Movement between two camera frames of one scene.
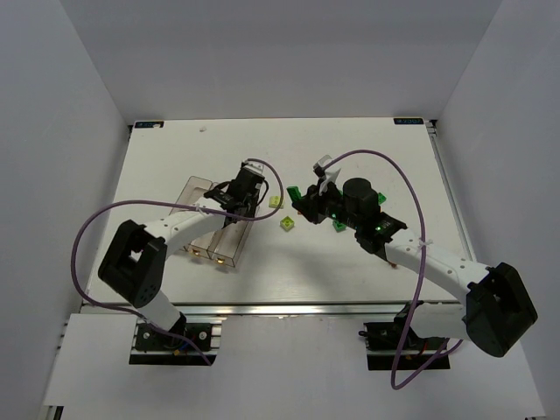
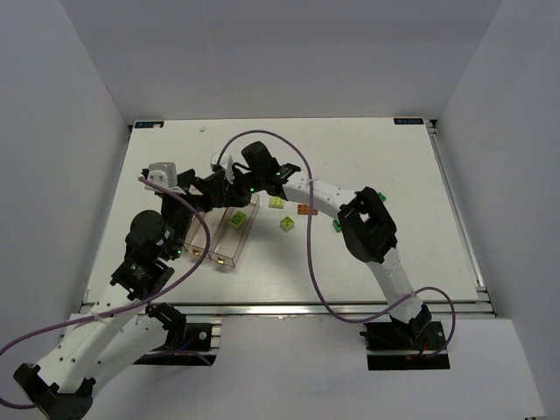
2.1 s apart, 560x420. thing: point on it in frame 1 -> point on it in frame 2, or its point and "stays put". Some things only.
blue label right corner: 408,121 stays put
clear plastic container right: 226,244 stays put
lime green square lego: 287,223 stays put
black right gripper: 312,203 -> 239,182
